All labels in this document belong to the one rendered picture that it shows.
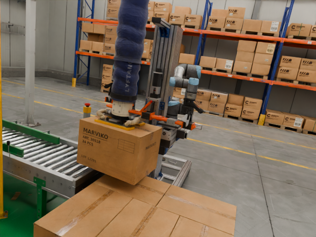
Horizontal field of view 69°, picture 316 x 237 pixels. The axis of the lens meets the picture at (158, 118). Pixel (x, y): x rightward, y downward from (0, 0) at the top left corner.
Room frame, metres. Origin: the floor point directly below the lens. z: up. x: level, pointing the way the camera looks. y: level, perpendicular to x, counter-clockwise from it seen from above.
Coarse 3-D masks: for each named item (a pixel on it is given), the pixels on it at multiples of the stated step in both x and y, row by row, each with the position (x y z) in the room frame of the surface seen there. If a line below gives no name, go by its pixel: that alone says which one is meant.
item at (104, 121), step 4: (96, 120) 1.85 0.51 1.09; (100, 120) 1.84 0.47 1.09; (104, 120) 1.84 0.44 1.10; (108, 120) 1.86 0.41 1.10; (108, 124) 1.80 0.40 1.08; (112, 124) 1.79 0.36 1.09; (116, 124) 1.79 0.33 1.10; (120, 124) 1.80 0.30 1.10; (124, 124) 1.82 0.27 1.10; (120, 128) 1.76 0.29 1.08; (124, 128) 1.74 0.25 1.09; (128, 128) 1.74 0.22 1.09; (132, 128) 1.78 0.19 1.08
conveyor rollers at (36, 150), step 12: (12, 132) 2.62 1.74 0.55; (12, 144) 2.32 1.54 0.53; (24, 144) 2.36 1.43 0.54; (36, 144) 2.40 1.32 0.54; (48, 144) 2.45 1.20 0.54; (60, 144) 2.51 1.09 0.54; (24, 156) 2.07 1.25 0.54; (36, 156) 2.10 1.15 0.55; (48, 156) 2.14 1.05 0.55; (60, 156) 2.18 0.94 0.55; (72, 156) 2.22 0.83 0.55; (60, 168) 1.93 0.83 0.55; (72, 168) 1.97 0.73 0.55; (84, 168) 2.00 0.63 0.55
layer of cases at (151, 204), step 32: (96, 192) 1.65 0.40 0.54; (128, 192) 1.72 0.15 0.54; (160, 192) 1.79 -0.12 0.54; (192, 192) 1.87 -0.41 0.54; (64, 224) 1.25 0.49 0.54; (96, 224) 1.29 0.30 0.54; (128, 224) 1.34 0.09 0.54; (160, 224) 1.38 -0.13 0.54; (192, 224) 1.43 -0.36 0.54; (224, 224) 1.49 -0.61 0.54
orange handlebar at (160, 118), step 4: (108, 104) 1.96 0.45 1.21; (132, 112) 1.86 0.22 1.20; (136, 112) 1.84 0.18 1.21; (140, 112) 1.84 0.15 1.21; (152, 116) 1.79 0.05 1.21; (156, 116) 1.77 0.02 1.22; (160, 116) 1.80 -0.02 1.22; (160, 120) 1.76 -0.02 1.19; (164, 120) 1.75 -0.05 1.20; (180, 124) 1.70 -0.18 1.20
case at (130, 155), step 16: (80, 128) 1.85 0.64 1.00; (96, 128) 1.78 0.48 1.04; (112, 128) 1.73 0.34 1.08; (144, 128) 1.87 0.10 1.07; (160, 128) 1.95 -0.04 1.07; (80, 144) 1.84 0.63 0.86; (96, 144) 1.77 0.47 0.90; (112, 144) 1.71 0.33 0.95; (128, 144) 1.66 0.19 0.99; (144, 144) 1.69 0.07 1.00; (80, 160) 1.83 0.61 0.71; (96, 160) 1.77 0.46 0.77; (112, 160) 1.70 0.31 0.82; (128, 160) 1.65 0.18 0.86; (144, 160) 1.73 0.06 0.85; (112, 176) 1.70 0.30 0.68; (128, 176) 1.64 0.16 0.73; (144, 176) 1.77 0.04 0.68
